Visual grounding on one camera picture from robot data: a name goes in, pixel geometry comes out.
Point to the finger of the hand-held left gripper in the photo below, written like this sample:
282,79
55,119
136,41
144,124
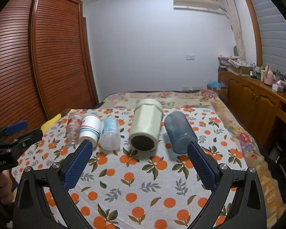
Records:
26,139
15,127

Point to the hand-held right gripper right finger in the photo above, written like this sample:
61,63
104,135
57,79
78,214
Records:
201,165

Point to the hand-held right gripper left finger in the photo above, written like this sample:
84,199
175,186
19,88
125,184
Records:
79,164

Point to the white striped paper cup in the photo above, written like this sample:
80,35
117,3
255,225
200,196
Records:
89,130

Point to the printed clear glass cup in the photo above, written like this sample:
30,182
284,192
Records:
72,127

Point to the blue translucent cup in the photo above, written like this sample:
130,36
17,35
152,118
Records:
178,131

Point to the clear plastic cup blue label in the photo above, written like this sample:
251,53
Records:
109,134

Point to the pale green tumbler cup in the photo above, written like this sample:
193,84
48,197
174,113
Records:
146,121

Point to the person's left hand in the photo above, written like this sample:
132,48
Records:
6,186

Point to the yellow cloth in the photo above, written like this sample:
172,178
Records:
51,122

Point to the floral blanket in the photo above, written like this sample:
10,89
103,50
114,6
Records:
238,128

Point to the orange fruit print cloth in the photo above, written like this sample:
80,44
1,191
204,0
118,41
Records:
143,183

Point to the brown louvered wooden wardrobe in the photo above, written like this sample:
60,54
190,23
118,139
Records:
38,59

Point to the blue plastic bag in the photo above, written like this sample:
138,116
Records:
215,85

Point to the wooden sideboard cabinet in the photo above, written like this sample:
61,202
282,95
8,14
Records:
252,100

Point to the cardboard box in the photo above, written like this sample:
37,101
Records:
240,69

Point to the pile of folded cloth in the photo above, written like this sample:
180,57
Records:
225,63

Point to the pink kettle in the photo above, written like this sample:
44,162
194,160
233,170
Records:
268,76

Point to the pastel tissue box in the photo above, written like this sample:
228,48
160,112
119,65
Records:
280,85

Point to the green bottle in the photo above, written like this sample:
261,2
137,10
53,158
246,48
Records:
278,75

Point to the white curtain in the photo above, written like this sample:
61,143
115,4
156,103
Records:
236,26

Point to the white window blinds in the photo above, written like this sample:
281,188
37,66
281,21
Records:
271,28

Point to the white wall switch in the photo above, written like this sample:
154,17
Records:
190,57

